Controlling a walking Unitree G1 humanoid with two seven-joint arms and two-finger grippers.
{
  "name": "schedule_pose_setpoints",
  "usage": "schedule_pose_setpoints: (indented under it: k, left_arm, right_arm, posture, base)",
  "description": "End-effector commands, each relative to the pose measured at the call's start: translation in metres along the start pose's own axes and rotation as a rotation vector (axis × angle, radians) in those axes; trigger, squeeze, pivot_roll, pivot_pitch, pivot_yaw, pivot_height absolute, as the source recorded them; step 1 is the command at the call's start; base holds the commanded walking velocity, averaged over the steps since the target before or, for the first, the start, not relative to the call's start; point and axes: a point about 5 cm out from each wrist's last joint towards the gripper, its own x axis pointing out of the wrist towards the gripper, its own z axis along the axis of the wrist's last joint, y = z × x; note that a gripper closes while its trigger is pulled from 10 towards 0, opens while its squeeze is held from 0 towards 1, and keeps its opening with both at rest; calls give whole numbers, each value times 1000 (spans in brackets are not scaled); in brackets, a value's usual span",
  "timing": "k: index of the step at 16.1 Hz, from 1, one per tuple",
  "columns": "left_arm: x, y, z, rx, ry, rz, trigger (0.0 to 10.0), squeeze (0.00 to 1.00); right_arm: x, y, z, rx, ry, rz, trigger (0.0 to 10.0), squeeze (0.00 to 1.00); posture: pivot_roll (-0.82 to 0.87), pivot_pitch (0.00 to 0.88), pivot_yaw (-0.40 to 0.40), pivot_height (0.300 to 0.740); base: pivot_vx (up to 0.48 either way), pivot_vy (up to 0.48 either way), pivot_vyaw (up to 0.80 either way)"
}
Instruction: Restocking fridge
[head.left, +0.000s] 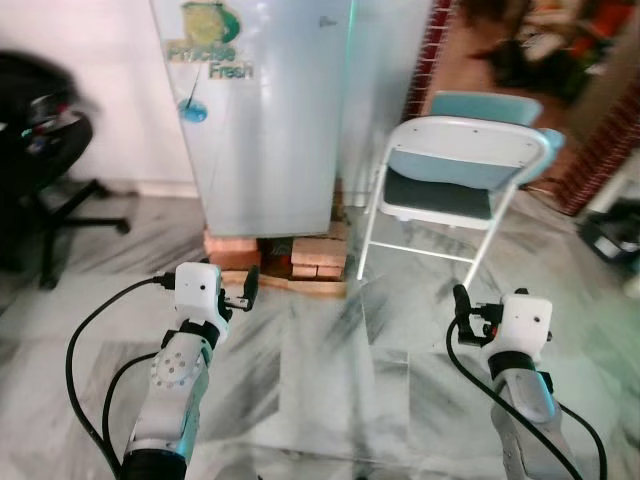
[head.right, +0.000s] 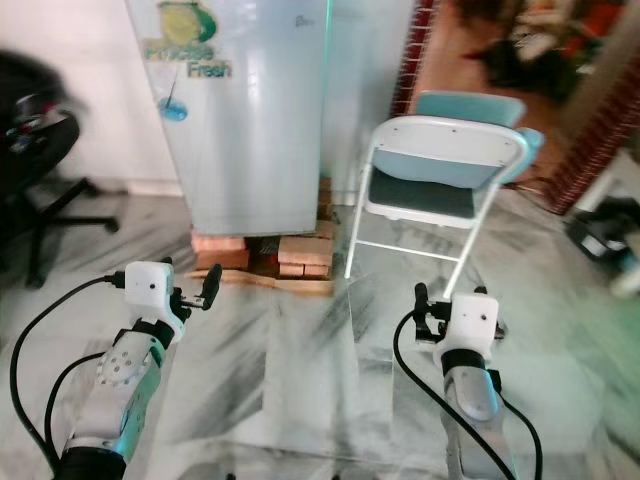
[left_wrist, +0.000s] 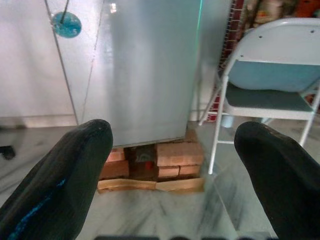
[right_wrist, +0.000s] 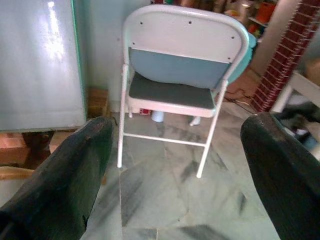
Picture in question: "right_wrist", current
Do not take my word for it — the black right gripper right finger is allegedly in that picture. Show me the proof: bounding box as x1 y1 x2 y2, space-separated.
240 112 320 240

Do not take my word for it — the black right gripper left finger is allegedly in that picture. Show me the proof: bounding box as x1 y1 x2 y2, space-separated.
0 116 115 240

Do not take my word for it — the pale grey fridge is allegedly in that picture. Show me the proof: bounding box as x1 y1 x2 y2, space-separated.
0 0 88 132

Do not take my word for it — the wooden board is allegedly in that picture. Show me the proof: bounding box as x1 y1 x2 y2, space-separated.
0 166 35 180

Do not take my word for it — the brown brick block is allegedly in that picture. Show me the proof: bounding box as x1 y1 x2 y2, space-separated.
87 87 110 118

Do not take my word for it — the white table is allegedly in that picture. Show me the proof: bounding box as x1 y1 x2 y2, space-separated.
271 71 320 113

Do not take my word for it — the white cup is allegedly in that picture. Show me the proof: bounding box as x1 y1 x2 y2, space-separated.
151 109 165 123

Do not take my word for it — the brick pattern pillar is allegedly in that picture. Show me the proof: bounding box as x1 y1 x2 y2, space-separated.
251 0 320 113

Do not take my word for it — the orange container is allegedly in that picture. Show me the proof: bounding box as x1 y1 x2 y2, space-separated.
257 2 276 25

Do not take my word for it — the white metal folding chair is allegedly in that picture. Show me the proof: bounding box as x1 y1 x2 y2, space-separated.
116 4 257 179

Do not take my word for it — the thin floor cable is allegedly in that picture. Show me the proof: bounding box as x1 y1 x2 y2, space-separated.
224 87 254 106

